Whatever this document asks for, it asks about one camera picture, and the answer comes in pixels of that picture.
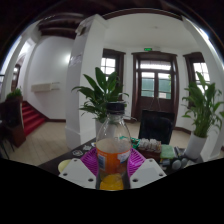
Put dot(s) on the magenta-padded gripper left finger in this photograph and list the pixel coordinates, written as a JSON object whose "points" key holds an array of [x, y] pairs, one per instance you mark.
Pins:
{"points": [[77, 171]]}

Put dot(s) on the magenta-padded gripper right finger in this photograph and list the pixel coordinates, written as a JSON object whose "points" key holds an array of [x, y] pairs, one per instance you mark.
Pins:
{"points": [[146, 171]]}

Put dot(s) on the orange juice bottle black cap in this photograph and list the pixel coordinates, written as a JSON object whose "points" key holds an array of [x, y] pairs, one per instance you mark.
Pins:
{"points": [[113, 156]]}

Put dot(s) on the small round printed sticker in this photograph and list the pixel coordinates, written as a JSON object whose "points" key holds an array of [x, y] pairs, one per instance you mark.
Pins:
{"points": [[87, 147], [77, 152]]}

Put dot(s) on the brown box of white items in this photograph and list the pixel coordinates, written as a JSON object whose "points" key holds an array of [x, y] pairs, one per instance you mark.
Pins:
{"points": [[150, 145]]}

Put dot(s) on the green sponge cloth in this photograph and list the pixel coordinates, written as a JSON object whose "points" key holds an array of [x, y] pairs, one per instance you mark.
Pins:
{"points": [[167, 151]]}

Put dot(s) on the green snack packet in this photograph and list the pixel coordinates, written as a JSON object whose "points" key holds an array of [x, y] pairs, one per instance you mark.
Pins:
{"points": [[135, 143]]}

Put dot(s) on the grey rounded device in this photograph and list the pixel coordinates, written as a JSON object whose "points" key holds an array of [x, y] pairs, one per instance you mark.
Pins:
{"points": [[177, 164]]}

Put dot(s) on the black chair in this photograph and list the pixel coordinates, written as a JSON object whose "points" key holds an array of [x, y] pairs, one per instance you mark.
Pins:
{"points": [[156, 128]]}

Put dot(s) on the leafy plant in white pot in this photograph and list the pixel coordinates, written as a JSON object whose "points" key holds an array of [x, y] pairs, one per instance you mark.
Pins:
{"points": [[195, 146], [100, 96]]}

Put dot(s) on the red carpeted staircase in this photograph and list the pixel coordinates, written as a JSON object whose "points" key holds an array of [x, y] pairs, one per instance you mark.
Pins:
{"points": [[31, 117]]}

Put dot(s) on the dark wooden cabinet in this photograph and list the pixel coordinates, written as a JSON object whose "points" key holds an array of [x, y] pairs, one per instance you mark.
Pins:
{"points": [[11, 120]]}

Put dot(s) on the dark wooden double door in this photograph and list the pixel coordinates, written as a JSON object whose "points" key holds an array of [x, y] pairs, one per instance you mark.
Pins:
{"points": [[155, 86]]}

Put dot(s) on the small green potted plant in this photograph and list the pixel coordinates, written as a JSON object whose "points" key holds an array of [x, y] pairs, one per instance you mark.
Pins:
{"points": [[14, 94]]}

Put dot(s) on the dark-framed window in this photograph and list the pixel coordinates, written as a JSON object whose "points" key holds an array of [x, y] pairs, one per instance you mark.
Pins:
{"points": [[108, 65], [200, 68]]}

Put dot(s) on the green exit sign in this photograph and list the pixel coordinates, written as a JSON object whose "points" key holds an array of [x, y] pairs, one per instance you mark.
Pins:
{"points": [[148, 49]]}

